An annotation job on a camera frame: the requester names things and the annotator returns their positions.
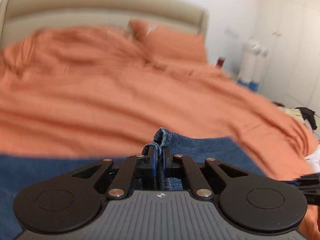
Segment right alpaca plush toy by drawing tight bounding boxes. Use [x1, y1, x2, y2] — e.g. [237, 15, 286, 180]
[249, 47, 269, 92]

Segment orange pillow with logo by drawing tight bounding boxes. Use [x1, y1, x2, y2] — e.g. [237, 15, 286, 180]
[129, 19, 207, 63]

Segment beige upholstered headboard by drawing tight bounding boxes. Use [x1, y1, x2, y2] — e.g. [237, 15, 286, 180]
[1, 0, 209, 47]

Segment blue denim jeans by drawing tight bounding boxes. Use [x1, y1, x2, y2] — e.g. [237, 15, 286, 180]
[0, 127, 301, 240]

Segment pile of clothes on floor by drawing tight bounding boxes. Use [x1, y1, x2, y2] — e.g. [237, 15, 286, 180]
[273, 102, 319, 140]

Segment white wardrobe doors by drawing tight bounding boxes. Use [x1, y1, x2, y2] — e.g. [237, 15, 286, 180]
[255, 0, 319, 112]

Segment dark red box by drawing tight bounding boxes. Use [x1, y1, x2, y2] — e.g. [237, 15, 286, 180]
[216, 57, 226, 69]

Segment orange duvet cover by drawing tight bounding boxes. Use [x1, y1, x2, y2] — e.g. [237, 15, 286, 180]
[1, 27, 319, 239]

